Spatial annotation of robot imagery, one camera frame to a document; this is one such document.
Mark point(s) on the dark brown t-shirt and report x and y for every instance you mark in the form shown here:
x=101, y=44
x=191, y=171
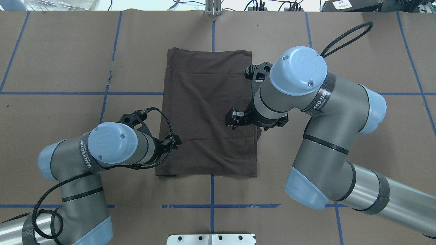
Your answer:
x=200, y=88

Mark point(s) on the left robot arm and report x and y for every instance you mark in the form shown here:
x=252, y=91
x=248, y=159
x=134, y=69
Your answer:
x=76, y=164

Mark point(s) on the aluminium frame post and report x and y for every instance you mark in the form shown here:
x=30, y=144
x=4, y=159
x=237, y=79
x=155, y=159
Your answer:
x=213, y=7

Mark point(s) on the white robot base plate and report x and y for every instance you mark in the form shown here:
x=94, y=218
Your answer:
x=211, y=239

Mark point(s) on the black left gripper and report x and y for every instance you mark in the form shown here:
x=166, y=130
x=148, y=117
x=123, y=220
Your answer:
x=157, y=148

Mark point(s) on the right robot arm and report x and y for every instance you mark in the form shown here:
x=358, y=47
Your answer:
x=339, y=110

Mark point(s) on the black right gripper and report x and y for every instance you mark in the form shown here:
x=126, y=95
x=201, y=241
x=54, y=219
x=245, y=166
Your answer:
x=261, y=121

